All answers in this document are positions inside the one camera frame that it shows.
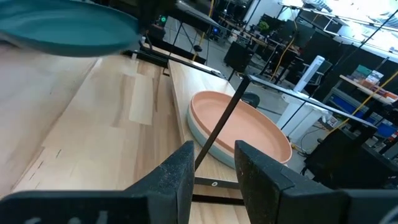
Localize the peach plate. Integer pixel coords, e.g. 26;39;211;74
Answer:
190;90;293;165

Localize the dark teal plate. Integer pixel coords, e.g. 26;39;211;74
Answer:
0;0;141;58

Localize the light blue plate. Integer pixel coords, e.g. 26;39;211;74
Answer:
186;105;238;169

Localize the black aluminium table frame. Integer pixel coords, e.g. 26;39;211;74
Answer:
122;46;208;68

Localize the black round stool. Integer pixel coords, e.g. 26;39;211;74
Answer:
241;92;261;108

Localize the workbench with boxes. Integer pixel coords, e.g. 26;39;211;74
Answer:
338;64;398;105

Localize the yellow cable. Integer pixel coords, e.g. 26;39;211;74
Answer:
269;36;296;82
328;70;398;133
192;0;216;62

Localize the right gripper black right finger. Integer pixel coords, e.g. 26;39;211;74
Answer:
234;140;398;224

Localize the white pedestal cabinet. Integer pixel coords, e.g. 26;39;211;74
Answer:
275;91;331;144

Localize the black office chair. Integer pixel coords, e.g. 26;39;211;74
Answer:
302;128;398;190
223;41;255;75

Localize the white tower fan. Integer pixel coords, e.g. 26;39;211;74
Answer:
294;55;326;93

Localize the blue storage bin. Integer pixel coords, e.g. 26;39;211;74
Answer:
375;123;398;138
328;94;359;115

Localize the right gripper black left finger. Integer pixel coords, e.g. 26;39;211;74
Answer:
0;140;195;224

